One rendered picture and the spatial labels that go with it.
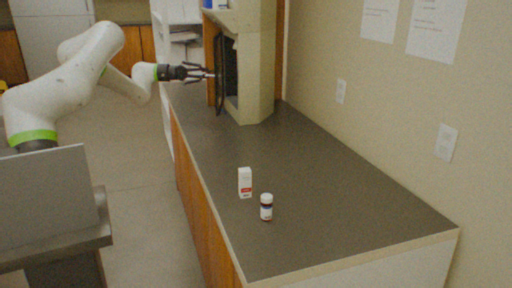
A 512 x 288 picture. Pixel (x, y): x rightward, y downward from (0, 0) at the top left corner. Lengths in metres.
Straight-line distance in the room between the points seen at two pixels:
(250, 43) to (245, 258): 1.09
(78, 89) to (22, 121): 0.19
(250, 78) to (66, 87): 0.95
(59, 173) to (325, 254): 0.78
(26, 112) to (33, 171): 0.19
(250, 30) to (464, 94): 0.99
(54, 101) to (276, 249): 0.76
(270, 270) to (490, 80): 0.80
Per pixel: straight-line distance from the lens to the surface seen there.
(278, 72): 2.27
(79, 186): 1.16
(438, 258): 1.32
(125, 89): 1.78
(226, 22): 1.73
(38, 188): 1.16
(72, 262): 1.30
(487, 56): 1.19
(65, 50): 1.58
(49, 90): 1.17
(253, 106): 1.86
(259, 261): 1.02
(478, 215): 1.28
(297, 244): 1.07
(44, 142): 1.20
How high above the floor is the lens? 1.63
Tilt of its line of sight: 25 degrees down
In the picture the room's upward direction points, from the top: straight up
